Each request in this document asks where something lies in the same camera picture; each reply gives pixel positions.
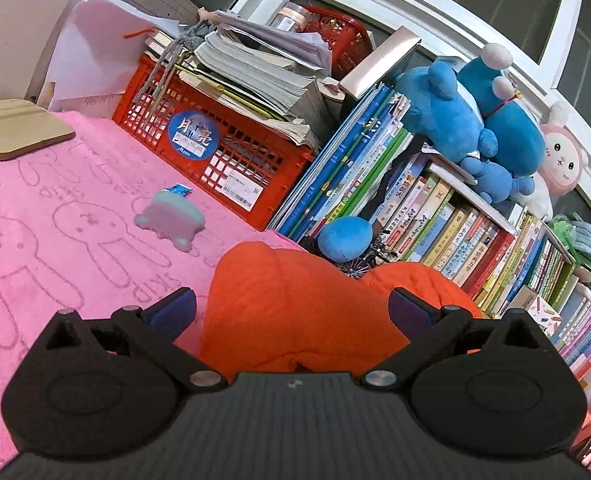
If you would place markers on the wooden board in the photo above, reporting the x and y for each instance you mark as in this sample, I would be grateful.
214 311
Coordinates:
15 130

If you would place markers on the white colourful printed box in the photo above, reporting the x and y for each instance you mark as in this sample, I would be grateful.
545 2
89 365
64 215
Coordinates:
538 312

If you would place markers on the orange hooded down jacket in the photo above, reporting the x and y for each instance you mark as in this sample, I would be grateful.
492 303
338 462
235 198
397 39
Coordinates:
285 305

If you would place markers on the white window frame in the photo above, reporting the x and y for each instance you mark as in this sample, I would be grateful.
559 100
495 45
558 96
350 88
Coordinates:
425 5

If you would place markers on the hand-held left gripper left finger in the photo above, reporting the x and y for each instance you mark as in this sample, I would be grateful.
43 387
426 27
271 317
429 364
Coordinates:
173 311

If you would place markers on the green plush toy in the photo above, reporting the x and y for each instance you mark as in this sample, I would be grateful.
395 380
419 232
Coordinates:
560 227

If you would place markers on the blue red-collared plush toy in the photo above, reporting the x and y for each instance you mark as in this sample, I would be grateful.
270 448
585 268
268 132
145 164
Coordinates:
510 115

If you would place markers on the small grey plush toy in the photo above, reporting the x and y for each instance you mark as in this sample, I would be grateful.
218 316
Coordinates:
173 217

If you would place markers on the blue white-bellied plush toy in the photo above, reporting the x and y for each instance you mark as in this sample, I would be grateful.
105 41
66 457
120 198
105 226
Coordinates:
438 110

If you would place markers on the pink rabbit print blanket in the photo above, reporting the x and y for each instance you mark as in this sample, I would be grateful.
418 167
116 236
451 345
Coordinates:
75 240

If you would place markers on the stack of teal booklets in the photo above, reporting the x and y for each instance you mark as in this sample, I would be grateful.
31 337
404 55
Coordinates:
590 245

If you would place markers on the blue wrapper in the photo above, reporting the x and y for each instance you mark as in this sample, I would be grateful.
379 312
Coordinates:
178 190

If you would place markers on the beige flat box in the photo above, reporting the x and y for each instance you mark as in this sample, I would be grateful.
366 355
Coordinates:
380 62

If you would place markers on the stack of papers and booklets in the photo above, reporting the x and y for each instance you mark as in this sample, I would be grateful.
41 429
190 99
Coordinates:
260 70

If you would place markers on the clear plastic jar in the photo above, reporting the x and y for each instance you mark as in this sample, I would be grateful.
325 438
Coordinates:
293 16

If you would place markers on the blue plush ball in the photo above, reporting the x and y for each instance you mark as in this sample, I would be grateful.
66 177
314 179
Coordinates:
345 239

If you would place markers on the red mesh basket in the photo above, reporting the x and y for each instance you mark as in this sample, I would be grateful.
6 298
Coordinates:
348 35

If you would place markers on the row of colourful books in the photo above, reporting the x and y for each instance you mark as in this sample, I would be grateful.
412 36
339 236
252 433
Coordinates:
475 240

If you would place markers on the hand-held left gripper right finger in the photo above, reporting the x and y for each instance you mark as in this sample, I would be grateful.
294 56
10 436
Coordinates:
408 313

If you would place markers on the red plastic crate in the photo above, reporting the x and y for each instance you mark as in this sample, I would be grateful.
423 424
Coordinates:
245 160

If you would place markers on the large white paper sheets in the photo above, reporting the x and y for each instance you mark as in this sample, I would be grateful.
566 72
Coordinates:
100 40

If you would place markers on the pink rabbit plush toy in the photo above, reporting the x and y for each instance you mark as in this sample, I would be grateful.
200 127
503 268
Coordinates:
563 155

